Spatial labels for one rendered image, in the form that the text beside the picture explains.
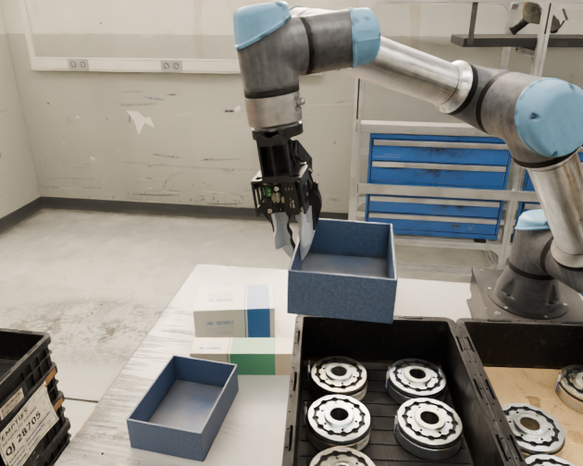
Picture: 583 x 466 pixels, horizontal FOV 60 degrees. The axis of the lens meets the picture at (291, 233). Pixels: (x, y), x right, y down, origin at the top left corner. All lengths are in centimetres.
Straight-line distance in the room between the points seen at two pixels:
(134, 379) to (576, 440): 88
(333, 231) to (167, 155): 312
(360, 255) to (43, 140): 369
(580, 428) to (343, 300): 48
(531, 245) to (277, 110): 78
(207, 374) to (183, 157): 286
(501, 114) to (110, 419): 94
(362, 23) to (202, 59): 297
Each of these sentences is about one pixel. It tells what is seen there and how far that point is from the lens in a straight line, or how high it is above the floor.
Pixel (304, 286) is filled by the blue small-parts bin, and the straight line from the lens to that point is 71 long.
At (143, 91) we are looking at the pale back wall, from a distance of 388.
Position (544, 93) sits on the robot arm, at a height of 134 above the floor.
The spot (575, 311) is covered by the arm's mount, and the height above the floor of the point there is 80.
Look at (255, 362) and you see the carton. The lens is 118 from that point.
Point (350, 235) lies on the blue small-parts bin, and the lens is 88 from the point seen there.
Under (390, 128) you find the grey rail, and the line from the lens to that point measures 269.
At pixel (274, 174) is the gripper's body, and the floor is 126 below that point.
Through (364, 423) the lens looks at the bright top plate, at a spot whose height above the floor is 86.
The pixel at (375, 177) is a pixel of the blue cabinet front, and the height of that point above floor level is 64.
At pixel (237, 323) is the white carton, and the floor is 75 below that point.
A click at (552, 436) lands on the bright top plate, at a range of 93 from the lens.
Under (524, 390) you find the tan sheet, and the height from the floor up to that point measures 83.
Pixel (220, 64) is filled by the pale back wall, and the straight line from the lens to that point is 362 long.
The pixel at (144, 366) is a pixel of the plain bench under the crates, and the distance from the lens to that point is 127.
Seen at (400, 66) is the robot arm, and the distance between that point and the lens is 90.
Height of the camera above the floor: 146
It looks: 24 degrees down
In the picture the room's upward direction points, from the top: straight up
